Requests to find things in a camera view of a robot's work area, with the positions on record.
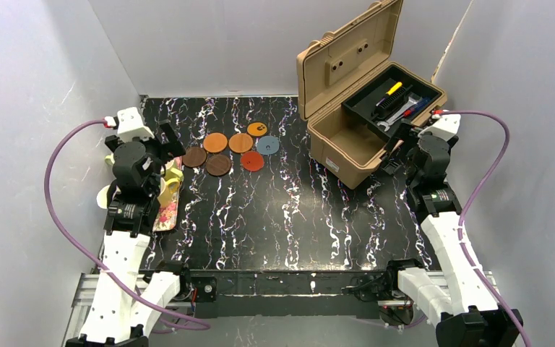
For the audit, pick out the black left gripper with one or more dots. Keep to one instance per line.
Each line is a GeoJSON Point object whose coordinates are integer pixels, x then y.
{"type": "Point", "coordinates": [161, 145]}

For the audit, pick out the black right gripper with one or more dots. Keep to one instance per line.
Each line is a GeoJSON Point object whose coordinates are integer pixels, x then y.
{"type": "Point", "coordinates": [402, 147]}

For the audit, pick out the dark walnut coaster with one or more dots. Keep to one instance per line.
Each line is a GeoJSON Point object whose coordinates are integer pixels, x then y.
{"type": "Point", "coordinates": [218, 165]}

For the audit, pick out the light wooden coaster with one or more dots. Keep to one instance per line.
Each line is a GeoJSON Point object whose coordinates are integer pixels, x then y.
{"type": "Point", "coordinates": [241, 143]}

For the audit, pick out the red coaster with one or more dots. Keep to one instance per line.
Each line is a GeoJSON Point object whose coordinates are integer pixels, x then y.
{"type": "Point", "coordinates": [252, 161]}

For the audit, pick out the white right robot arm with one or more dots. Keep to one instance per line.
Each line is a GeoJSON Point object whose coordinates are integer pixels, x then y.
{"type": "Point", "coordinates": [469, 312]}

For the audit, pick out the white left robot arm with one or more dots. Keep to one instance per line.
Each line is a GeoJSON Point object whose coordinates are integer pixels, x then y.
{"type": "Point", "coordinates": [118, 316]}

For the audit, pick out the dark brown coaster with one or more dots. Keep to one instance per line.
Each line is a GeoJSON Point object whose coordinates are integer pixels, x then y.
{"type": "Point", "coordinates": [195, 157]}

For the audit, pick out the orange wooden coaster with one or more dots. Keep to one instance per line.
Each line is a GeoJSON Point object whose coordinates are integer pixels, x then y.
{"type": "Point", "coordinates": [215, 142]}

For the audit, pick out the orange smiley coaster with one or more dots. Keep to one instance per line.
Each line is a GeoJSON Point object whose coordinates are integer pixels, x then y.
{"type": "Point", "coordinates": [257, 129]}

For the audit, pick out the blue grey coaster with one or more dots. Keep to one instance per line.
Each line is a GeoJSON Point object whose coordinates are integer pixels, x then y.
{"type": "Point", "coordinates": [267, 145]}

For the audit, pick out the red blue screwdriver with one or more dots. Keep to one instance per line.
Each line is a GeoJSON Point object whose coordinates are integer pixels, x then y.
{"type": "Point", "coordinates": [421, 104]}

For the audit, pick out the silver wrench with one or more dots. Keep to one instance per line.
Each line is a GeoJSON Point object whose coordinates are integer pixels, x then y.
{"type": "Point", "coordinates": [386, 124]}

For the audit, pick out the black toolbox tray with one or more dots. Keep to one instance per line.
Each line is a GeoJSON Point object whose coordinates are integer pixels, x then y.
{"type": "Point", "coordinates": [361, 104]}

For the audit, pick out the yellow mug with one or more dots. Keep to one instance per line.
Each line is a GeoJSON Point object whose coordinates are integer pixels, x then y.
{"type": "Point", "coordinates": [171, 179]}

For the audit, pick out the green mug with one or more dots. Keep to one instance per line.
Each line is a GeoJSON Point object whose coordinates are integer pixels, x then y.
{"type": "Point", "coordinates": [109, 160]}

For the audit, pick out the floral tray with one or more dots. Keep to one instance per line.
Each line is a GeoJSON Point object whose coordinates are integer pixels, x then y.
{"type": "Point", "coordinates": [167, 216]}

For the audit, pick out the blue mug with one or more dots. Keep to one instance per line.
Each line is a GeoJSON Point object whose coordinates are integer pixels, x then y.
{"type": "Point", "coordinates": [102, 197]}

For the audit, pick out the tan plastic toolbox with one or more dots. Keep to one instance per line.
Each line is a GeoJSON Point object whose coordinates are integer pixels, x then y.
{"type": "Point", "coordinates": [348, 83]}

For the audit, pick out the yellow handled screwdriver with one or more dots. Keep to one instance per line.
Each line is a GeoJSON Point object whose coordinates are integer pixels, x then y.
{"type": "Point", "coordinates": [391, 91]}

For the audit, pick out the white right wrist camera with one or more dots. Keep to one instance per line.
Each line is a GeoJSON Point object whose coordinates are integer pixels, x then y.
{"type": "Point", "coordinates": [443, 126]}

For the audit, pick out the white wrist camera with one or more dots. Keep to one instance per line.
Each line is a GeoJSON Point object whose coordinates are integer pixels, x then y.
{"type": "Point", "coordinates": [132, 125]}
{"type": "Point", "coordinates": [443, 126]}

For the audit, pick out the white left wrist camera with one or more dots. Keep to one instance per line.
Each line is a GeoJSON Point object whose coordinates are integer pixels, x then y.
{"type": "Point", "coordinates": [132, 125]}

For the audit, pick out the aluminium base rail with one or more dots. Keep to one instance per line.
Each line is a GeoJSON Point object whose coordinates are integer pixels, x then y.
{"type": "Point", "coordinates": [269, 293]}

